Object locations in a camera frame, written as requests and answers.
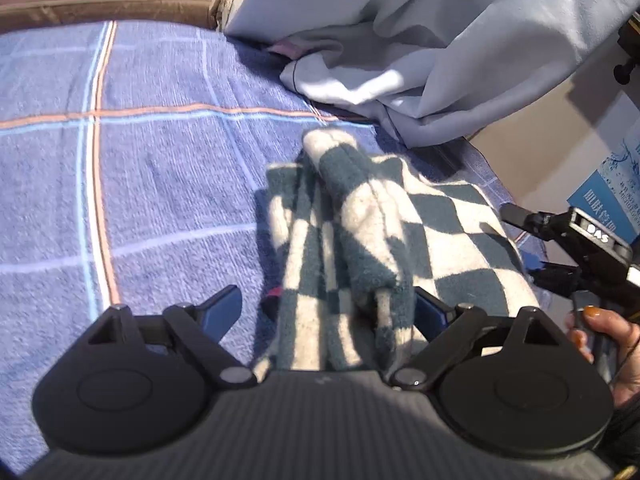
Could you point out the light lavender duvet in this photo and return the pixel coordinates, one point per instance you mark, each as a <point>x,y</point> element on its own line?
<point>429,70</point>

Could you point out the person right hand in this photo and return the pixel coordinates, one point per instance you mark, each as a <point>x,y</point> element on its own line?
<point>626,336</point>

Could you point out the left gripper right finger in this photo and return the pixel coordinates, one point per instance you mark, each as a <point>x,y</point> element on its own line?
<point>450,333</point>

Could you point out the blue printed box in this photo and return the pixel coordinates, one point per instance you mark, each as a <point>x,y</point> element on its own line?
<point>611,193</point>

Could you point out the checkered green cream sweater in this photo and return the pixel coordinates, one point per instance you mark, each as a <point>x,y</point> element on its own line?
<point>356,235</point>

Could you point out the blue plaid bed sheet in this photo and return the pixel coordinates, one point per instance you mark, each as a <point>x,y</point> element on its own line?
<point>133,168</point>

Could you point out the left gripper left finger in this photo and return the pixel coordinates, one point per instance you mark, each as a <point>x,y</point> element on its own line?
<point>198,331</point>

